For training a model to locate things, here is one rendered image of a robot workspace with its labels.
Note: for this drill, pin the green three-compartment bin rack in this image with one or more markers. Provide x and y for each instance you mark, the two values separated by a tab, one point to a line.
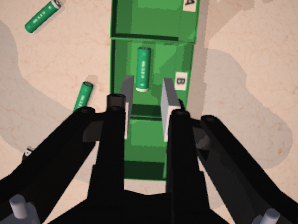
153	24

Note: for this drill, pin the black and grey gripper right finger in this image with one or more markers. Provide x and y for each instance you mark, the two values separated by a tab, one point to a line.
249	194

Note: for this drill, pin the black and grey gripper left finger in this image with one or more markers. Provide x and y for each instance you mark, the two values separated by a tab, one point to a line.
29	194

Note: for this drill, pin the black usb stick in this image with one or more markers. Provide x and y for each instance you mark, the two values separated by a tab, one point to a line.
28	151

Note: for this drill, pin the green aa battery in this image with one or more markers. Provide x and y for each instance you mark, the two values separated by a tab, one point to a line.
84	95
143	69
42	16

